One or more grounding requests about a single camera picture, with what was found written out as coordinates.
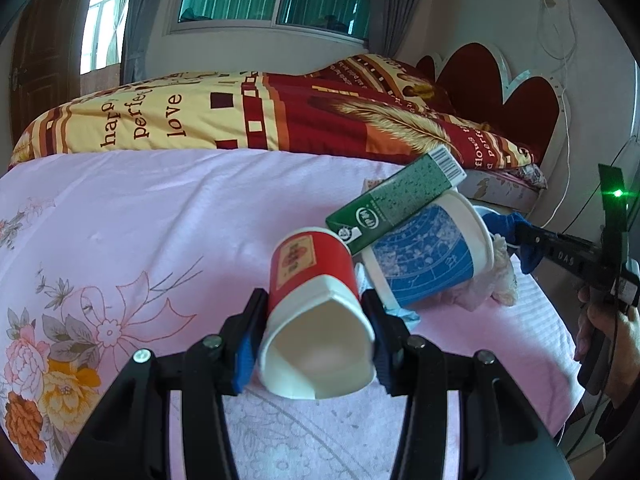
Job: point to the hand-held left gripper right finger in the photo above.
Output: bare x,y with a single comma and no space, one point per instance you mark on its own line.
382,362

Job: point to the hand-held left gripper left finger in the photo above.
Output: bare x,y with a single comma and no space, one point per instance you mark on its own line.
245,362

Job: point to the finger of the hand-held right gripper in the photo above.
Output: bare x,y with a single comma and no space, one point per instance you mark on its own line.
507,224
529,257

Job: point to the blue white paper tub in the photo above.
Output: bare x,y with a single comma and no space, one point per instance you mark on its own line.
425,260

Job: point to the green carton box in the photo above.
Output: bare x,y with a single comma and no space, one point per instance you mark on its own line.
400,200

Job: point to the red paper cup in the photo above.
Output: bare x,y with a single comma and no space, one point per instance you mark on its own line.
310,265

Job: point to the person's right hand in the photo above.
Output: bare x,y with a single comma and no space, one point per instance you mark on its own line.
592,320

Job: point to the crumpled pale wrapper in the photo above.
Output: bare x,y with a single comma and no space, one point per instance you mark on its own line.
500,277

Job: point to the floral mattress sheet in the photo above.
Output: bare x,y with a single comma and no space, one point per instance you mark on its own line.
505,185

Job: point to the red heart-shaped headboard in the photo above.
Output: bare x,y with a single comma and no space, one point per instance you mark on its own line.
495,75

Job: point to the grey curtain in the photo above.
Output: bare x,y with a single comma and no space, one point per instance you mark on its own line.
150,15
400,0

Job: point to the red yellow printed quilt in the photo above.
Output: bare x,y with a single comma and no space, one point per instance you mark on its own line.
280,105

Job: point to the brown wooden door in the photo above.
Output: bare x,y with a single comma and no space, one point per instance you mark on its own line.
42,55

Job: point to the small bright window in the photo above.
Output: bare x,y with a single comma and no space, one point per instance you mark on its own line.
102,20

